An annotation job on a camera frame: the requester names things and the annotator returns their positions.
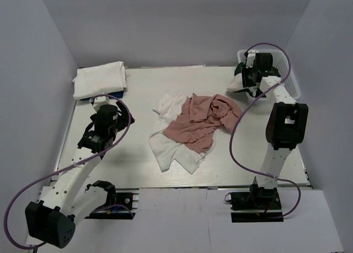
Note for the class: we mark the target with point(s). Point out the dark green t-shirt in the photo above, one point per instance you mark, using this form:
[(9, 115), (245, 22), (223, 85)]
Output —
[(237, 71)]

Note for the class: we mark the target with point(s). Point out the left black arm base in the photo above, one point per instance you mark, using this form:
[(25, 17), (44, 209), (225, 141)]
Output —
[(122, 207)]

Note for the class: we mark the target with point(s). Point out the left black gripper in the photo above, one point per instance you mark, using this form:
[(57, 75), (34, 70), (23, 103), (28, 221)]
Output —
[(125, 119)]

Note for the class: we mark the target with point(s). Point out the white plastic basket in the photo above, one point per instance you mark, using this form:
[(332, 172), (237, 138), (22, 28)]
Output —
[(280, 62)]

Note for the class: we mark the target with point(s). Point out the folded blue t-shirt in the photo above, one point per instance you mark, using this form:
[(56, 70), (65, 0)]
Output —
[(117, 94)]

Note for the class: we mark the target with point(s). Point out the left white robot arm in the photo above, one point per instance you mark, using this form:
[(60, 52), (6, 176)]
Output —
[(54, 218)]

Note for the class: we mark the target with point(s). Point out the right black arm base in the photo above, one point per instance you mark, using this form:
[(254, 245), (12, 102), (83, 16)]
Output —
[(258, 205)]

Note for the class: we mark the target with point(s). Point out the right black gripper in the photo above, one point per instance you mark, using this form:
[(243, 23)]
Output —
[(246, 69)]

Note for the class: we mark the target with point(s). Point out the white printed t-shirt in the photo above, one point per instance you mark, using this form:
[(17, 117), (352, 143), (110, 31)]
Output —
[(166, 150)]

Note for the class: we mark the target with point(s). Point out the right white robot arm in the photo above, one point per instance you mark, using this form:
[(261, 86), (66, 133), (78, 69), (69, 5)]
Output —
[(288, 118)]

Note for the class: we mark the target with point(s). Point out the pink t-shirt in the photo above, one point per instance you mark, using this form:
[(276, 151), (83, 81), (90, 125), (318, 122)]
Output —
[(200, 117)]

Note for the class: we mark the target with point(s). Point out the folded white t-shirt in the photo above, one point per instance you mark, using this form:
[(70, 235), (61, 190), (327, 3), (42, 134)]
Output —
[(107, 78)]

